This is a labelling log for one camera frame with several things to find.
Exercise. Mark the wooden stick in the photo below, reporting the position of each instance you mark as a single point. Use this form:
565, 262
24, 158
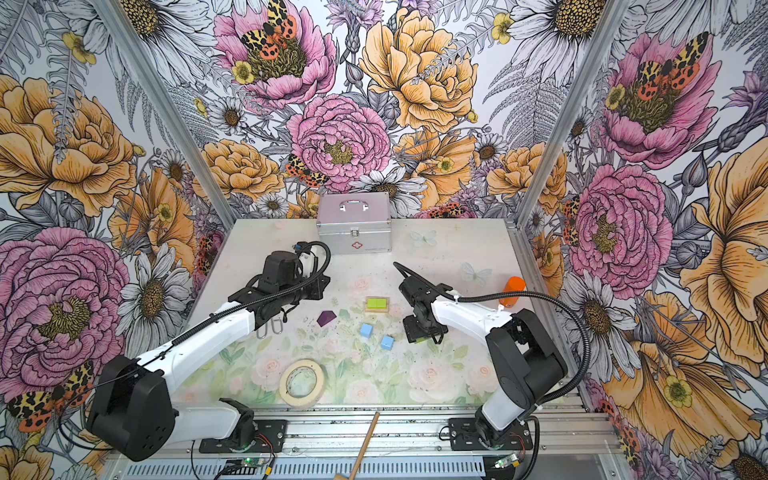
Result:
362, 451

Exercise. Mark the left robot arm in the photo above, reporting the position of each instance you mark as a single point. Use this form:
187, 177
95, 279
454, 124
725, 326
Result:
132, 409

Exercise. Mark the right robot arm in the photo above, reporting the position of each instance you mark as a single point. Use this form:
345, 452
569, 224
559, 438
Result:
528, 365

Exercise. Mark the purple wood block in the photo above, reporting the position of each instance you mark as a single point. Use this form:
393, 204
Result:
326, 317

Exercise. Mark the masking tape roll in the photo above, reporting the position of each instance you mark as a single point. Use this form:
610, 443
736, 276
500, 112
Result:
302, 384

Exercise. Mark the natural wood plank block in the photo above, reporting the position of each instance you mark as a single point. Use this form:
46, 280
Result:
377, 310

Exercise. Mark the silver first aid case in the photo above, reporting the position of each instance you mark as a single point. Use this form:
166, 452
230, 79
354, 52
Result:
355, 223

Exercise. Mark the light blue cube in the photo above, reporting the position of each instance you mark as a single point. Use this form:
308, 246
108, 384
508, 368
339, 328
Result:
366, 330
387, 343

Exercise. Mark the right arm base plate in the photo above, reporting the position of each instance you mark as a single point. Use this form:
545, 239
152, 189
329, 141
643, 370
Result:
464, 435

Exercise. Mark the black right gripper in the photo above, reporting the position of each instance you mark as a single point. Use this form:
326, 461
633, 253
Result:
412, 333

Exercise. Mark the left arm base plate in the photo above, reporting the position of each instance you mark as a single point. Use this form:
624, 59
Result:
264, 435

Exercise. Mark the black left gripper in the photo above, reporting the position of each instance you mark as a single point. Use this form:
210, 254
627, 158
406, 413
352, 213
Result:
317, 291

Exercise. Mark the orange plastic cup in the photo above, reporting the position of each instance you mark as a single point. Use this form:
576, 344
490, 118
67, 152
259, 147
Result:
514, 284

